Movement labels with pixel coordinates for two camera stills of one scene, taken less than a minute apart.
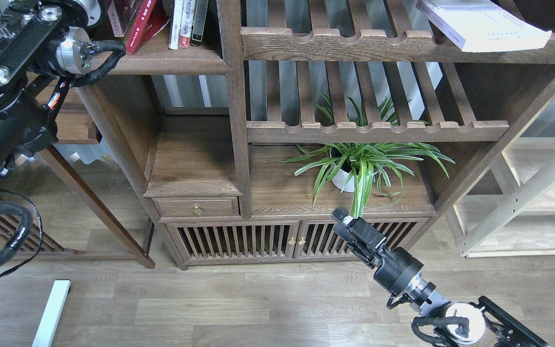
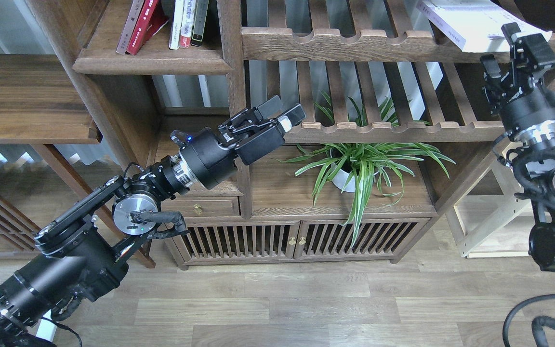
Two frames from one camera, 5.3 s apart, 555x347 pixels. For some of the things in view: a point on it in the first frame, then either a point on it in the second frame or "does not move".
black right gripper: (396, 269) -> (521, 97)
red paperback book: (152, 17) does not move
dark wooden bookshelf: (250, 122) does not move
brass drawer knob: (197, 208) does not move
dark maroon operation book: (121, 13) -> (129, 26)
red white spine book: (186, 23) does not move
